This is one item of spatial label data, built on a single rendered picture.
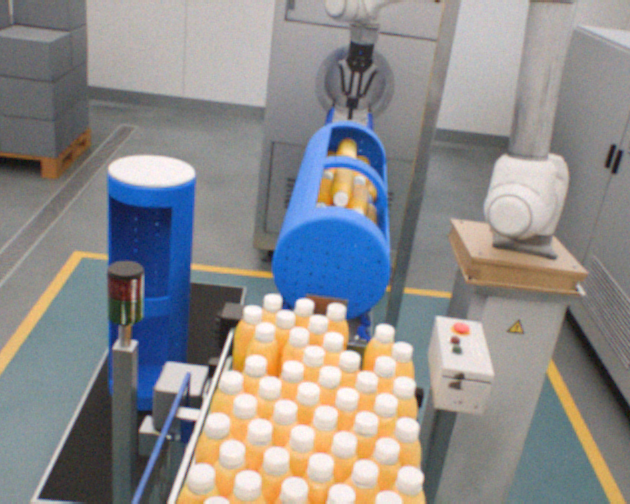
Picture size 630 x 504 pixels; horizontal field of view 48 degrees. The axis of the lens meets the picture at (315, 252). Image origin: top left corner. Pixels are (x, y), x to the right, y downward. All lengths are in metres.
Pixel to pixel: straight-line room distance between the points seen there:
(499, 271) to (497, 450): 0.65
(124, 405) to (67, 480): 1.09
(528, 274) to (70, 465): 1.56
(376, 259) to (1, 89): 3.84
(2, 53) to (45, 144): 0.63
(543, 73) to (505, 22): 5.09
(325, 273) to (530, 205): 0.53
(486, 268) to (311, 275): 0.52
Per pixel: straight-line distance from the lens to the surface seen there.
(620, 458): 3.28
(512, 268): 1.99
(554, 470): 3.07
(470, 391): 1.45
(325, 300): 1.67
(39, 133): 5.17
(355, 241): 1.66
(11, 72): 5.12
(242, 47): 6.79
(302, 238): 1.67
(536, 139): 1.85
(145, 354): 2.91
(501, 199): 1.81
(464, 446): 2.35
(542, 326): 2.14
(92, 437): 2.63
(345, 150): 2.33
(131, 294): 1.28
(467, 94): 6.97
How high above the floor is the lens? 1.86
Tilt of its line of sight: 25 degrees down
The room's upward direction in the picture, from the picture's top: 8 degrees clockwise
